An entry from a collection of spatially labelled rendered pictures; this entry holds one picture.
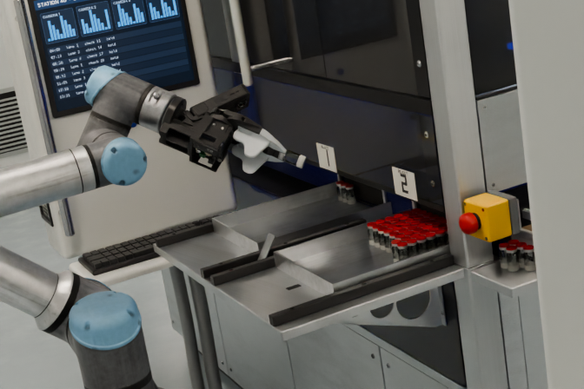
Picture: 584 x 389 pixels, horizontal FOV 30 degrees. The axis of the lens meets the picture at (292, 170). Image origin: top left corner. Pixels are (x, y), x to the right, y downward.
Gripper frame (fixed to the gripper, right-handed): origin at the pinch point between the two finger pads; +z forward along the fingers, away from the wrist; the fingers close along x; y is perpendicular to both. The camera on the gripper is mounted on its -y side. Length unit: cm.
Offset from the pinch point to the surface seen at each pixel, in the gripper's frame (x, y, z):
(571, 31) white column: 124, 76, 33
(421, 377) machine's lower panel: -66, -4, 39
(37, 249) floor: -349, -123, -159
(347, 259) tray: -41.7, -10.0, 15.1
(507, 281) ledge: -20, -6, 46
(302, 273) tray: -35.7, 0.6, 8.9
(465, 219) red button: -13.1, -10.8, 34.0
